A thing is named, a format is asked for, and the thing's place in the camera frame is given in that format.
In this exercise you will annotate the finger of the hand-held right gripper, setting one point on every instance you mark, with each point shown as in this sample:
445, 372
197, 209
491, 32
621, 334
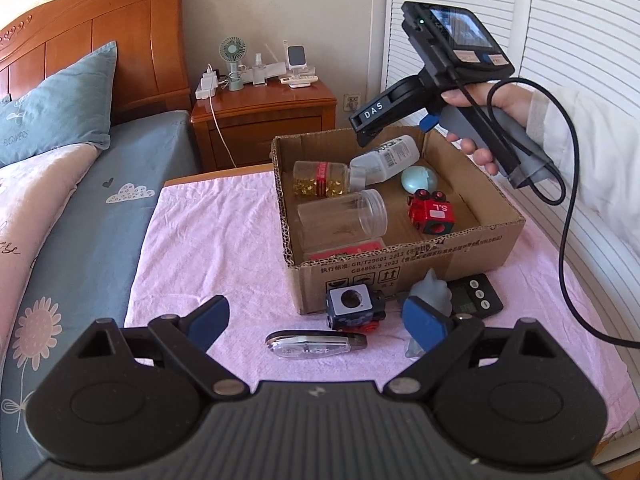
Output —
368, 136

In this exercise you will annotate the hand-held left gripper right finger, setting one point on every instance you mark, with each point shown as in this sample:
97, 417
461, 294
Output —
422, 322

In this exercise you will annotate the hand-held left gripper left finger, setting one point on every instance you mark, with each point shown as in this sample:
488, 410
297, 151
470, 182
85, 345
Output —
207, 320

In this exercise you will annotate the white plastic bottle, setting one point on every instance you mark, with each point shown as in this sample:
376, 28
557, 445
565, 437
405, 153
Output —
390, 155

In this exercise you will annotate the grey shark toy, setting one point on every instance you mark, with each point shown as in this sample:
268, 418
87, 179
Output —
435, 290

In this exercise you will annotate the brown cardboard box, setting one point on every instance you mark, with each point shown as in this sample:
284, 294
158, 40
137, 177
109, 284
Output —
400, 272

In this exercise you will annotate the light blue round case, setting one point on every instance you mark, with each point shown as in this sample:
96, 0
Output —
417, 178

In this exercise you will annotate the capsule bottle with silver cap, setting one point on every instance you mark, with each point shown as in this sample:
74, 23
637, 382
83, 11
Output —
320, 180

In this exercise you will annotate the clear plastic jar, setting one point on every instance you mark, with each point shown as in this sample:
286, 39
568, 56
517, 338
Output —
340, 215

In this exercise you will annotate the red toy train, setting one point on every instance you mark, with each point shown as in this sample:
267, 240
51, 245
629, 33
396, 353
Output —
432, 212

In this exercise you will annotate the red packet box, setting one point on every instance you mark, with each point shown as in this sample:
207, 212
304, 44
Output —
350, 252

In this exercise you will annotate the person's right forearm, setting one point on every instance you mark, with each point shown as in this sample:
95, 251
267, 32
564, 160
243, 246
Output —
590, 160

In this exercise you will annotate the person's right hand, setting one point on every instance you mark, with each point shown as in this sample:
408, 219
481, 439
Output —
515, 102

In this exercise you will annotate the black digital pocket scale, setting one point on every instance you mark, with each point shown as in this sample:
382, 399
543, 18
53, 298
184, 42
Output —
475, 295

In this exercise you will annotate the dark blue toy train car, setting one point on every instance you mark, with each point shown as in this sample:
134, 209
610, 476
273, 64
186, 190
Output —
350, 305

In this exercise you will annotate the pink towel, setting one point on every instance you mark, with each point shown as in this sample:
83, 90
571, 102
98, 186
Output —
215, 240

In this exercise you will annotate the white remote control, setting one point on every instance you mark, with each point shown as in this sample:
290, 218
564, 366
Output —
299, 80

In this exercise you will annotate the wooden nightstand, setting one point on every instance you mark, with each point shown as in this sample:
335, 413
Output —
265, 120

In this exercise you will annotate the white spray bottle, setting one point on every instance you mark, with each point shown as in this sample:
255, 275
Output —
258, 70

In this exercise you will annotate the blue-grey bed sheet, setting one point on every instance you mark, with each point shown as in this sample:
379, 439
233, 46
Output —
100, 220

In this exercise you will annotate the small green desk fan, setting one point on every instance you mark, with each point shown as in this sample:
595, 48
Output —
231, 50

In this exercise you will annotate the white power strip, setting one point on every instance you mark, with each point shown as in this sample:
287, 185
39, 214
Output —
205, 93

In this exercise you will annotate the white charger plug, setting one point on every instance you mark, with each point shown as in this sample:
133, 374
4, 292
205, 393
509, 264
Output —
210, 76

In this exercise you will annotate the pink floral quilt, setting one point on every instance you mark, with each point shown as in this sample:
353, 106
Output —
30, 220

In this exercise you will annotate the blue pillow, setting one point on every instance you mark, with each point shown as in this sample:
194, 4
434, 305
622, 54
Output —
55, 110

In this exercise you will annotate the wooden headboard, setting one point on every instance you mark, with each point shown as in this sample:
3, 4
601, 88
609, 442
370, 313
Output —
125, 35

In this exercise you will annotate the white wall socket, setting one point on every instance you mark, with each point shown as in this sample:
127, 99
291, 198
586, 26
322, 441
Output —
353, 101

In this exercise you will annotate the white camera device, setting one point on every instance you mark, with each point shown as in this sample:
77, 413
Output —
295, 55

